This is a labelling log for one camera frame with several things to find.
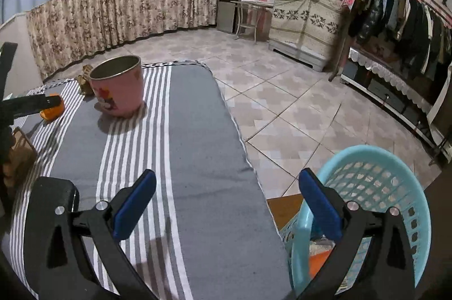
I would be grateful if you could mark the brown cardboard box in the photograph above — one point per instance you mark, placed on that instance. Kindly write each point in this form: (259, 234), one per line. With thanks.
(21, 152)

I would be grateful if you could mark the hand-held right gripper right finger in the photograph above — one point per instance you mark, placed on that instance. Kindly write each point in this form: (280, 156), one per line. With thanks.
(319, 204)

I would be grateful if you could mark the blue floral curtain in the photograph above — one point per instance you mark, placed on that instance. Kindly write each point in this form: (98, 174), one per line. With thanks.
(141, 3)

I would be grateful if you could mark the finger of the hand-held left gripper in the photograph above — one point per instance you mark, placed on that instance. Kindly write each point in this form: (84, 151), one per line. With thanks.
(28, 105)
(7, 67)

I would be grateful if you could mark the wooden stool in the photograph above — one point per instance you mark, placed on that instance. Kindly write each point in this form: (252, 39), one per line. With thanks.
(286, 210)

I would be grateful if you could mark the small orange packet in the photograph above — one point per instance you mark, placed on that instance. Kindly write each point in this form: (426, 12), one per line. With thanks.
(53, 113)

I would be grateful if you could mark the low bench with lace cloth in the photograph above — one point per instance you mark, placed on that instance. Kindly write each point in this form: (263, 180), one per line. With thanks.
(385, 77)

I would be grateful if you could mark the grey water dispenser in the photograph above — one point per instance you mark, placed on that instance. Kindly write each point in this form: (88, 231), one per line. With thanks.
(226, 14)

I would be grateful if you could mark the pink metal cup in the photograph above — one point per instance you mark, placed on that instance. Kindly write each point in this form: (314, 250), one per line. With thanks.
(120, 92)

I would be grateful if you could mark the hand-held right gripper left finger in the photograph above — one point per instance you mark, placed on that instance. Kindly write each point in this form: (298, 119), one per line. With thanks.
(136, 204)

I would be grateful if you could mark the small metal side table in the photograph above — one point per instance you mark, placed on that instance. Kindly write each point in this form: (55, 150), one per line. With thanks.
(252, 5)

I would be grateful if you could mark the small brown woven thing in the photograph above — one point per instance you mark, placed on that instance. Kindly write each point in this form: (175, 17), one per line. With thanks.
(84, 81)

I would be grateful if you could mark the light blue plastic basket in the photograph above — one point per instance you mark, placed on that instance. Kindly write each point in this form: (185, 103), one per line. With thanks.
(370, 159)

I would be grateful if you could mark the orange wrapper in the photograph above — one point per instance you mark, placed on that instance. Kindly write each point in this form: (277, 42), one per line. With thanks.
(317, 263)

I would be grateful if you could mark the cloth-covered cabinet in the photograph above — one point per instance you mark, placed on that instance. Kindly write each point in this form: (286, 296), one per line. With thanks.
(303, 25)

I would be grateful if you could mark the grey striped blanket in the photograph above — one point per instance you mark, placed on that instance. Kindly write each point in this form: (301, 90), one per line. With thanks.
(197, 144)

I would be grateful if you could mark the dark brown furniture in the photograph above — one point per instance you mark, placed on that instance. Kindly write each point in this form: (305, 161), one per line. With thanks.
(439, 222)

